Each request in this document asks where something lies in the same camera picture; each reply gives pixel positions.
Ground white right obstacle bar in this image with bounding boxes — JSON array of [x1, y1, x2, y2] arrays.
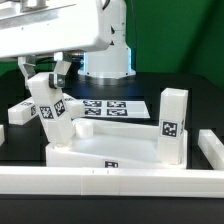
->
[[198, 129, 224, 171]]

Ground white front obstacle bar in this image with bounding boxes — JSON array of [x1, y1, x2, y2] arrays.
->
[[0, 166, 224, 198]]

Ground black cable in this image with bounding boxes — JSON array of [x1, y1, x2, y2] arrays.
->
[[33, 56, 58, 66]]

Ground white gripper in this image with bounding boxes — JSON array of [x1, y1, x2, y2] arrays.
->
[[0, 0, 111, 89]]

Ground AprilTag marker sheet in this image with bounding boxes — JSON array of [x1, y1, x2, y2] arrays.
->
[[81, 99, 150, 118]]

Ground white left obstacle bar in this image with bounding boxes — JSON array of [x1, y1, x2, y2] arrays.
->
[[0, 125, 5, 146]]

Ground white desk top tray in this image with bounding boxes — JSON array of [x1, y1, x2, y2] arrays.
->
[[46, 119, 188, 169]]

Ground white obstacle bar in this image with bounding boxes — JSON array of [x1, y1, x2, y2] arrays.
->
[[0, 166, 224, 198], [198, 129, 224, 171], [0, 125, 5, 146]]

